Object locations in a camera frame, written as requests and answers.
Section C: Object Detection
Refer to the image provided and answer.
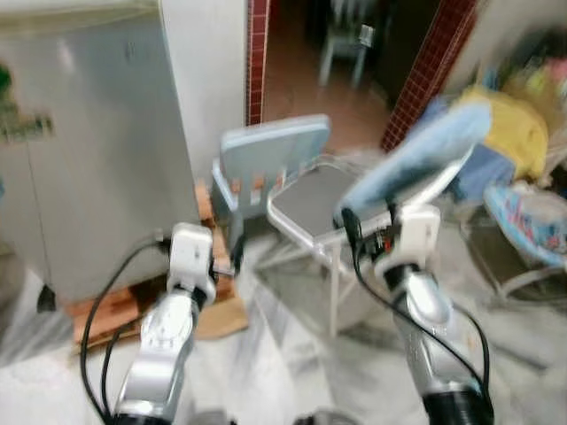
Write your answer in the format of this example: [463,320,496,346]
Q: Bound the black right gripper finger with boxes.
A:
[341,207,364,253]

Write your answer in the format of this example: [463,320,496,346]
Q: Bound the silver fridge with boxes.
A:
[0,0,201,306]

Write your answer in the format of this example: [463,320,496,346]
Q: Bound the green fridge magnet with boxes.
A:
[0,66,54,144]

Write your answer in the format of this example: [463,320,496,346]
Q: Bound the brown cardboard piece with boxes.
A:
[193,297,251,343]

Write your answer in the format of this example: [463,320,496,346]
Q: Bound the light blue jeans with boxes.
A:
[337,96,517,222]

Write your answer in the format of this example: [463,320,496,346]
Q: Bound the light blue plastic chair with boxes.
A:
[211,115,331,245]

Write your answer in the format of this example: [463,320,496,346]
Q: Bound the blue red patterned cushion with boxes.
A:
[483,182,567,268]

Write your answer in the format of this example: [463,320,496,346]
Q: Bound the yellow garment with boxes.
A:
[461,84,551,182]

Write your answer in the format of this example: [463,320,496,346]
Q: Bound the white plastic chair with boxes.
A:
[319,0,378,89]

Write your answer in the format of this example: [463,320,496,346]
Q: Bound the red tiled column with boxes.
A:
[246,0,272,127]

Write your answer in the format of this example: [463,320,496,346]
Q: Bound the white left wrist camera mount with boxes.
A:
[167,223,217,298]

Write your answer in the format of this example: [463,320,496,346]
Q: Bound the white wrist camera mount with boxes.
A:
[390,204,442,267]
[167,223,217,298]

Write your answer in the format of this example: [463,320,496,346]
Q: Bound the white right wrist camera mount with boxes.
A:
[390,204,442,267]

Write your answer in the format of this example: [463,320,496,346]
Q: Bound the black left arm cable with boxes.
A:
[99,322,130,417]
[78,232,171,424]

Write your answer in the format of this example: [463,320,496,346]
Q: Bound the red tiled wall edge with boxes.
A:
[381,0,480,153]

